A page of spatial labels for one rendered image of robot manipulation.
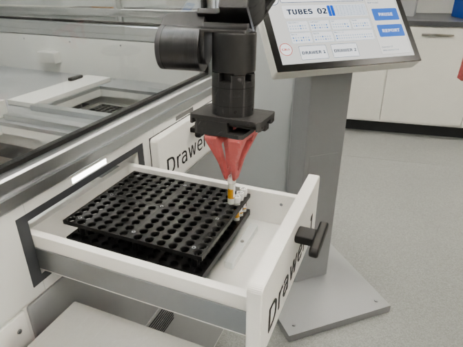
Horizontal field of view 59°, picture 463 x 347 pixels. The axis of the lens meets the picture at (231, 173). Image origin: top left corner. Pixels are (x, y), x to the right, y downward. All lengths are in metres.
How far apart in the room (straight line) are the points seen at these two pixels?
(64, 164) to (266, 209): 0.32
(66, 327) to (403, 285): 1.56
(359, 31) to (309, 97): 0.26
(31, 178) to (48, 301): 0.20
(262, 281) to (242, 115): 0.22
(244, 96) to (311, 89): 0.90
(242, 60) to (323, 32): 0.85
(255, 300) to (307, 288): 1.35
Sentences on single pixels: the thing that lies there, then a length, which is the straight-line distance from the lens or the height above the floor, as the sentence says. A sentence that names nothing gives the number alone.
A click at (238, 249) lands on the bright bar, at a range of 0.62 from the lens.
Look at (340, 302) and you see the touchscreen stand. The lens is 1.77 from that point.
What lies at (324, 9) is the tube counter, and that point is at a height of 1.12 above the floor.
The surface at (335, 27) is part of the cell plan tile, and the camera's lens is 1.39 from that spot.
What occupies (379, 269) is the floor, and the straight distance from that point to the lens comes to 2.03.
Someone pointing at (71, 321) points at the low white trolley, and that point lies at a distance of 0.68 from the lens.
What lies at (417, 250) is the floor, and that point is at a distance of 2.22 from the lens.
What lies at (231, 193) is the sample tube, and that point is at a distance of 0.60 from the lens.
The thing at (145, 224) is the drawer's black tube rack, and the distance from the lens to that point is 0.59.
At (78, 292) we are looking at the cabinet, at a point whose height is 0.74.
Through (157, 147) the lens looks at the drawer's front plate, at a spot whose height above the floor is 0.91.
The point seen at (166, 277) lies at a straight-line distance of 0.51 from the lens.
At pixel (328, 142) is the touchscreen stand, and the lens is 1.52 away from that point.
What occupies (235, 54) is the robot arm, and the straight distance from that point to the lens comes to 0.52.
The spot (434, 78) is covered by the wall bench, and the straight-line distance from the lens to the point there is 3.59.
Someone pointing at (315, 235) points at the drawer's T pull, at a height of 0.91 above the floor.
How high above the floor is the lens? 1.22
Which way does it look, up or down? 26 degrees down
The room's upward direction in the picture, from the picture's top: straight up
